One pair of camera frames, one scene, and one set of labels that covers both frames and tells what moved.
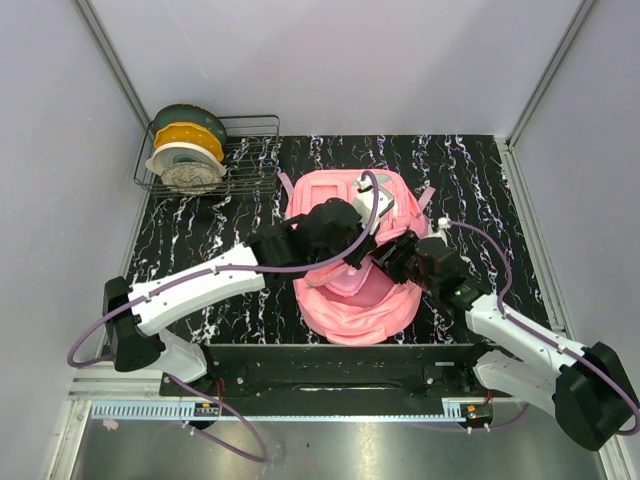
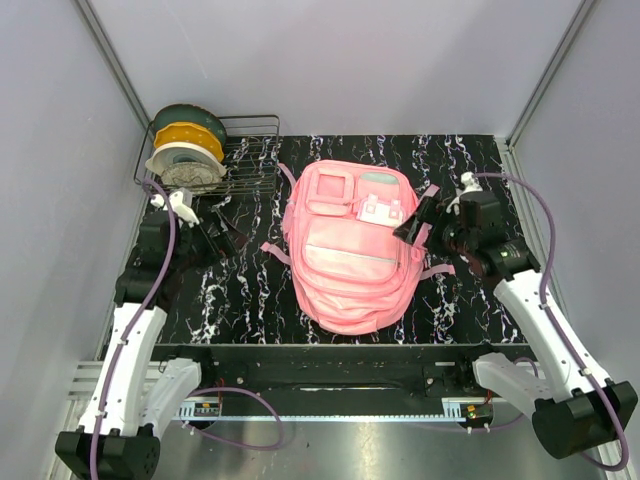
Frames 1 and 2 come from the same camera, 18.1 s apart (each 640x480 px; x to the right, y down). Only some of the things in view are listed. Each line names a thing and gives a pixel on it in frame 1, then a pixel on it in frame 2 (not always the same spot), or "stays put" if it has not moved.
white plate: (182, 152) stays put
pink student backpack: (347, 304) stays put
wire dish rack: (252, 149) stays put
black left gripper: (367, 246) to (218, 248)
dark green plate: (185, 113) stays put
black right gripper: (385, 258) to (424, 213)
